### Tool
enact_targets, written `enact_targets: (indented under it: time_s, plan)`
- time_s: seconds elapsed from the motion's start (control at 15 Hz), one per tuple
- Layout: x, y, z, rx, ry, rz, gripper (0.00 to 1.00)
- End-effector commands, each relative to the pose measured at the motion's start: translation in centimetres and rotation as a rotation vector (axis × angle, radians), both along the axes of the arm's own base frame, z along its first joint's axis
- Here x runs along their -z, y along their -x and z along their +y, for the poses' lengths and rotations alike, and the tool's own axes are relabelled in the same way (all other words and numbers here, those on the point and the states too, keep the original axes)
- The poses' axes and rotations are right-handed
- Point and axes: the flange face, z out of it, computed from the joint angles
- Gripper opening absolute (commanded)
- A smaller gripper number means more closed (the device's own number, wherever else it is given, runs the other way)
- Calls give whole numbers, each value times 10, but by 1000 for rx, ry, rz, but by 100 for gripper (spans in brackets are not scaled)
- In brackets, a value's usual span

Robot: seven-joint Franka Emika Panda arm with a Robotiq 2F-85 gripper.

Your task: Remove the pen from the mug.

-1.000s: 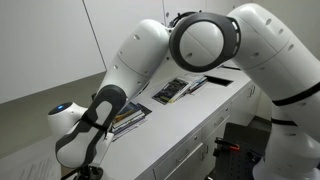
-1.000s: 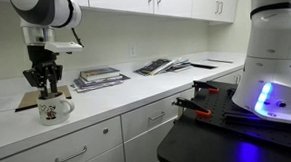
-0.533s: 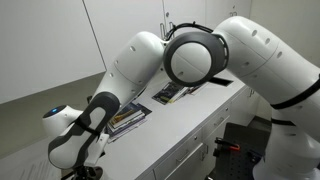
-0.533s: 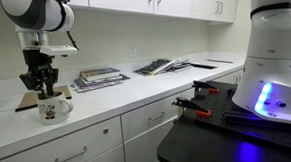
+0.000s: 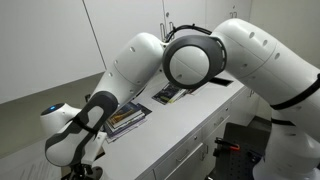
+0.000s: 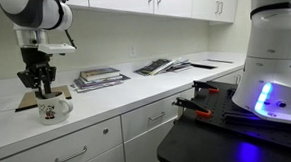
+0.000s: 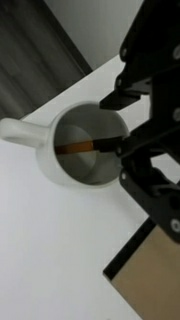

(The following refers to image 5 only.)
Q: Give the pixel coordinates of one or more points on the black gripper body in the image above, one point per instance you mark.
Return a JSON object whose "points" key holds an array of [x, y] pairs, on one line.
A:
{"points": [[78, 171]]}

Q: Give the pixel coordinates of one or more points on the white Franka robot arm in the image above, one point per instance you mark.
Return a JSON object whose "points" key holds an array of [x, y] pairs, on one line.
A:
{"points": [[253, 60]]}

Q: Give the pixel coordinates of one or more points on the stack of books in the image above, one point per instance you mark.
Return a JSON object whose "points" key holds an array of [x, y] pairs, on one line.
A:
{"points": [[128, 128]]}

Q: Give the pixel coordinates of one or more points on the dark yellow cover book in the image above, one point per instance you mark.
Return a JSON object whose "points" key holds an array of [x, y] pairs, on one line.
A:
{"points": [[125, 115]]}

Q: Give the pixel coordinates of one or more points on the grey lower drawer cabinet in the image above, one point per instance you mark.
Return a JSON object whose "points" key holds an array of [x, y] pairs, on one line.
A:
{"points": [[193, 146]]}

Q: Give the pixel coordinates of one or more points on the dark blue cover book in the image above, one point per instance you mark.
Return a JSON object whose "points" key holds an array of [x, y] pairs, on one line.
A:
{"points": [[168, 93]]}

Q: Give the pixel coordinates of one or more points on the red and black tool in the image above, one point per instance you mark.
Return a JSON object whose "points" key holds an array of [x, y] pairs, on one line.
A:
{"points": [[230, 145]]}

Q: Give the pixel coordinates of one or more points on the black perforated table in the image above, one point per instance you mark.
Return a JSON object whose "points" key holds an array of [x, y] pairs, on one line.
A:
{"points": [[240, 163]]}

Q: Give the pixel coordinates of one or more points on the black flat rectangular object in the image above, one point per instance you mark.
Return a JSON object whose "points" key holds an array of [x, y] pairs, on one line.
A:
{"points": [[221, 81]]}

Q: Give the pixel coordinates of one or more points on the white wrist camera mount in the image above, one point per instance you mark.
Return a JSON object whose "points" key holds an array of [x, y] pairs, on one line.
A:
{"points": [[96, 148]]}

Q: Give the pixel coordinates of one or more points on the dark wall outlet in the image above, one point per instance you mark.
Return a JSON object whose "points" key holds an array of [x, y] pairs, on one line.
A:
{"points": [[87, 98]]}

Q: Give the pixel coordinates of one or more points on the white upper wall cabinet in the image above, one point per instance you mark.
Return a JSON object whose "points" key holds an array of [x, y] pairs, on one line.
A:
{"points": [[50, 40]]}

